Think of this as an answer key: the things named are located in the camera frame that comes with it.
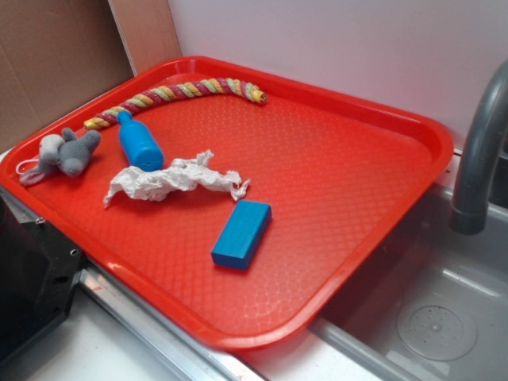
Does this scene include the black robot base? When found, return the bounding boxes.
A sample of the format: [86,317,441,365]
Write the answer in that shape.
[1,200,85,368]

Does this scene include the blue rectangular block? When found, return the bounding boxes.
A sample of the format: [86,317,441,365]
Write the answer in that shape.
[211,200,271,270]

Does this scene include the red plastic tray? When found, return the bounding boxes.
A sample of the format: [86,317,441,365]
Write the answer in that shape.
[1,57,453,351]

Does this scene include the crumpled white paper towel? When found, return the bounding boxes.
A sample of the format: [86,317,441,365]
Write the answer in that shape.
[103,150,251,208]

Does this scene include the blue plastic bottle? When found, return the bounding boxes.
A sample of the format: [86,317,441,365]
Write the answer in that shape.
[117,111,164,171]

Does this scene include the grey plush mouse toy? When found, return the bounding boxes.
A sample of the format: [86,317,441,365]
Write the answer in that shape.
[16,128,101,187]

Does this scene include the grey plastic sink basin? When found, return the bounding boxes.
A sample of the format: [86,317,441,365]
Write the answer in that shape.
[310,186,507,380]

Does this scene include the grey sink faucet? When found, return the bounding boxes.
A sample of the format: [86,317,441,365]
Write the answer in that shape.
[449,62,507,235]

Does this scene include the brown cardboard panel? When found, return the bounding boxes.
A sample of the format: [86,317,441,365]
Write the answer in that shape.
[1,1,133,152]

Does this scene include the multicolored braided rope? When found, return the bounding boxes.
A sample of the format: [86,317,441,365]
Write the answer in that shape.
[83,77,269,131]

